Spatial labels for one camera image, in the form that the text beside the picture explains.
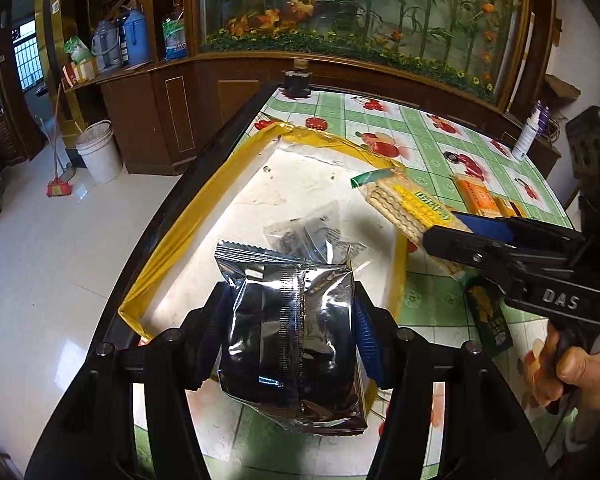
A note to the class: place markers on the white box with yellow tape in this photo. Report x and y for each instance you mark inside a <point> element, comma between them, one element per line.
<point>305,180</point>

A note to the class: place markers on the white spray bottle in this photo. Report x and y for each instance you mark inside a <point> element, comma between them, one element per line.
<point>525,135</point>

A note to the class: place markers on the person's right hand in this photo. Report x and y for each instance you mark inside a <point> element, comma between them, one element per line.
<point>580,370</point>

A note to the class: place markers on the blue thermos jug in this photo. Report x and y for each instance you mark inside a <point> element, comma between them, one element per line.
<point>136,37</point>

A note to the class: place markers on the dark green snack packet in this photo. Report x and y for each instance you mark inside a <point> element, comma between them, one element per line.
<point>490,320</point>

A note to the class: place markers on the glass tank with artificial plants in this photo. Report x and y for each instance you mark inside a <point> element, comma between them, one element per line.
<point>360,15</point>

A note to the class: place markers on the dark round lid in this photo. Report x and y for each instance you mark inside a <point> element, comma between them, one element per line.
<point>451,156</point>

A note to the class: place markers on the green cracker packet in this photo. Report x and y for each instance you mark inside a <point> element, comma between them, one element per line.
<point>400,205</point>

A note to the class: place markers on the purple spray can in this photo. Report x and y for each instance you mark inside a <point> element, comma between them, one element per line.
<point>545,117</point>

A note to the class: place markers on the brown wooden shelf piece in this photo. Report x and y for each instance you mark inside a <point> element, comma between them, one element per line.
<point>562,87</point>

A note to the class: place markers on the red broom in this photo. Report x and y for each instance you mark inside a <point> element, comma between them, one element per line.
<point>59,189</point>

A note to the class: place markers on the clear bottle with blue label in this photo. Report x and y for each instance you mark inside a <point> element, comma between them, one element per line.
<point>175,37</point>

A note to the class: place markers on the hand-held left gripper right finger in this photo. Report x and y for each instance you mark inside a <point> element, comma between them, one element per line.
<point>367,340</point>

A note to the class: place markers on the red round lid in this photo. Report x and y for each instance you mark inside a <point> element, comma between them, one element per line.
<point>316,123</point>

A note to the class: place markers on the orange label cracker packet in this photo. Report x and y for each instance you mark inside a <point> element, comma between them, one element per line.
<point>475,195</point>

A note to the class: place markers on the clear packet with dark contents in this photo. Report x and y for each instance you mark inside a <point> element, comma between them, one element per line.
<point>330,230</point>
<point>282,235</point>

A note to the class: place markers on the orange and white carton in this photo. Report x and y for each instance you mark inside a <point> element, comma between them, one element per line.
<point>82,72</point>

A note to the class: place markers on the golden column trim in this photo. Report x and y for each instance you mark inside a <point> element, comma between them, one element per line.
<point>55,35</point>

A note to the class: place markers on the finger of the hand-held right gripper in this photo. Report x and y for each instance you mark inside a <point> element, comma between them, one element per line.
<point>485,227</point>
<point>460,250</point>

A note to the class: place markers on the brown wooden cabinet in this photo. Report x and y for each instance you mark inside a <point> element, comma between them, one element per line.
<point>190,110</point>

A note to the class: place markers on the green plastic bag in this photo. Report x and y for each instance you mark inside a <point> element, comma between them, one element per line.
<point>77,50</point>

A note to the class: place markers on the silver foil snack packet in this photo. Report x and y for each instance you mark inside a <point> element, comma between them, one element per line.
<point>290,335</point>

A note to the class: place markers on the yellow-orange snack packet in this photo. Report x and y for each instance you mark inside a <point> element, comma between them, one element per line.
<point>512,208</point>

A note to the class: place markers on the grey thermos jug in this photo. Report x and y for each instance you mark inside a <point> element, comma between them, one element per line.
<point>106,47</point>

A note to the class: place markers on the barred window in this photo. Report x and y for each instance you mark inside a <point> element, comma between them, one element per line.
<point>27,55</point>

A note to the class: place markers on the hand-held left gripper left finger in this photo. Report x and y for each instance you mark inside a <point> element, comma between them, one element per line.
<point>219,305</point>

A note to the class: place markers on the white plastic bucket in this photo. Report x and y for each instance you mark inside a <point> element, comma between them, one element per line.
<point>100,152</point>

